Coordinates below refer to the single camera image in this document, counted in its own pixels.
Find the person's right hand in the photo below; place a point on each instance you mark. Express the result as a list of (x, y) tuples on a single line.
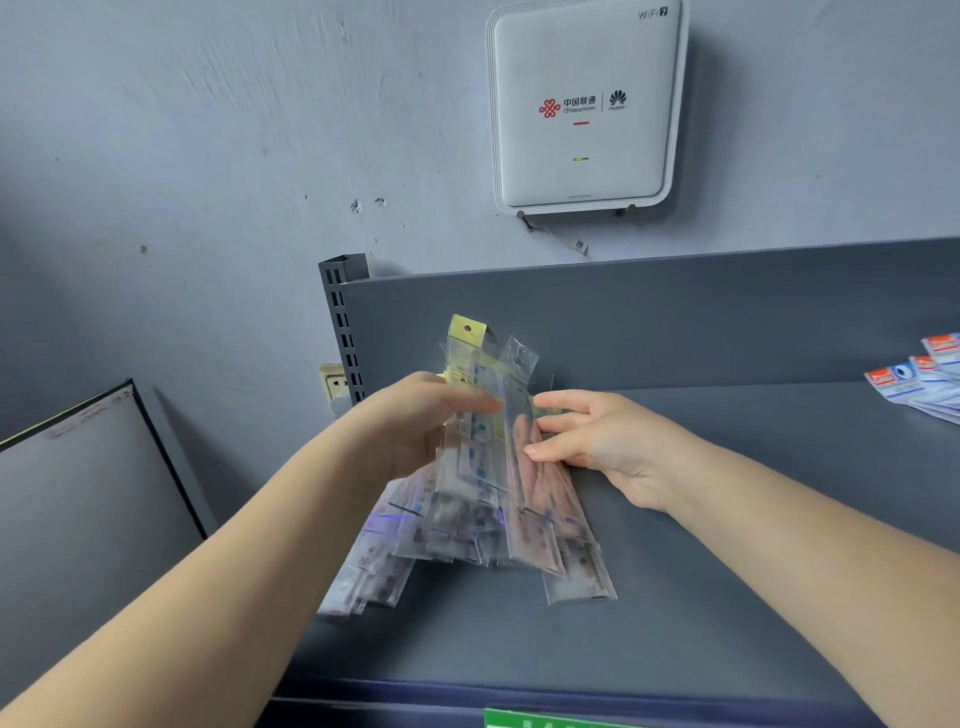
[(622, 442)]

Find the grey leaning board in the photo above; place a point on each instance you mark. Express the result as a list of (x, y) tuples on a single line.
[(75, 540)]

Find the green yellow shelf price label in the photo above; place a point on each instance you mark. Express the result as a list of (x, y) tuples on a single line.
[(555, 720)]

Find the person's left forearm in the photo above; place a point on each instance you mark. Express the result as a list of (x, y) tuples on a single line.
[(210, 600)]

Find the pile of blue set-square packets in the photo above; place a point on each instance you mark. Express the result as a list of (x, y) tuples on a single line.
[(930, 390)]

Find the person's left hand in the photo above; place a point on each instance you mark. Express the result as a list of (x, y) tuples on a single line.
[(405, 427)]

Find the white wall router box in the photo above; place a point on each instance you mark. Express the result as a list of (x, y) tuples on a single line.
[(585, 60)]

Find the grey shelf back panel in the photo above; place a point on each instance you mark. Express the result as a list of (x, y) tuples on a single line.
[(712, 315)]

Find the grey slotted shelf post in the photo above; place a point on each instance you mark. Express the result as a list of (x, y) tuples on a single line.
[(341, 322)]

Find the pale wall socket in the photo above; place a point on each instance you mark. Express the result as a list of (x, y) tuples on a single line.
[(334, 382)]

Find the pile of clear rulers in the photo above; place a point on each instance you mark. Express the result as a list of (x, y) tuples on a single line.
[(525, 525)]

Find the person's right forearm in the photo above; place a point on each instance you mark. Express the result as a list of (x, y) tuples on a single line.
[(825, 570)]

